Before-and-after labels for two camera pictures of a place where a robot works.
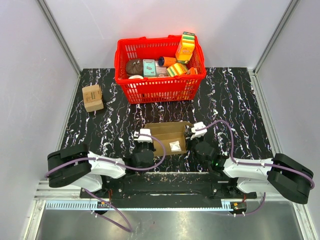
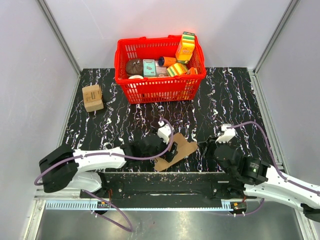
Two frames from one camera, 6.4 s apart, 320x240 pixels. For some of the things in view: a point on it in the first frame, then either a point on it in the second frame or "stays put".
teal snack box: [149, 68] stays put
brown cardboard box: [172, 134] -> [184, 148]
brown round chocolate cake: [134, 67] stays put
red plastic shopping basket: [161, 70] stays put
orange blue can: [165, 61] stays put
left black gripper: [138, 144] -> [168, 156]
